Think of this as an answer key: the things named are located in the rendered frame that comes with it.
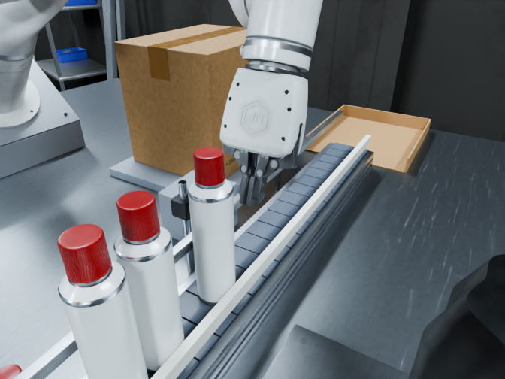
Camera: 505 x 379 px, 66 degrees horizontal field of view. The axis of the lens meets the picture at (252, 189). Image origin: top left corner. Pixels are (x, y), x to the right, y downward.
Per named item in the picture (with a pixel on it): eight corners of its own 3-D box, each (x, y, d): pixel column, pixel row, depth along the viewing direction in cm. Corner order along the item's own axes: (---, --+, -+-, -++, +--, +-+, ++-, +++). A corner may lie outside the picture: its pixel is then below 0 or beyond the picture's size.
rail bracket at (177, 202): (215, 289, 60) (209, 197, 51) (178, 273, 63) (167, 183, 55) (227, 277, 62) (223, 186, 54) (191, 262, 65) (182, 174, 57)
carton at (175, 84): (214, 187, 83) (207, 54, 69) (133, 161, 93) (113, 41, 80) (281, 139, 105) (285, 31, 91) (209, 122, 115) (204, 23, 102)
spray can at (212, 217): (222, 311, 50) (213, 167, 39) (189, 296, 52) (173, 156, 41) (243, 286, 53) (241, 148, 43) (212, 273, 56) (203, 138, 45)
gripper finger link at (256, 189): (253, 155, 50) (244, 205, 51) (276, 160, 48) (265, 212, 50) (264, 154, 53) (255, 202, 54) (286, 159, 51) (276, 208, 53)
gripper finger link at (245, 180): (231, 150, 51) (222, 198, 53) (252, 155, 50) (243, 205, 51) (243, 149, 54) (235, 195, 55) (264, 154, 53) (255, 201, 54)
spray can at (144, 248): (164, 383, 41) (135, 222, 31) (129, 360, 44) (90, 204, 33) (195, 347, 45) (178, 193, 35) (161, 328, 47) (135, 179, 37)
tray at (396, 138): (406, 174, 92) (409, 158, 90) (303, 150, 103) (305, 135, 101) (427, 131, 114) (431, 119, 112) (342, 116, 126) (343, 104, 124)
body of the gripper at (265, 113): (225, 53, 48) (211, 143, 50) (302, 62, 43) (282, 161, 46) (254, 63, 54) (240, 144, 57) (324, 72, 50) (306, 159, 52)
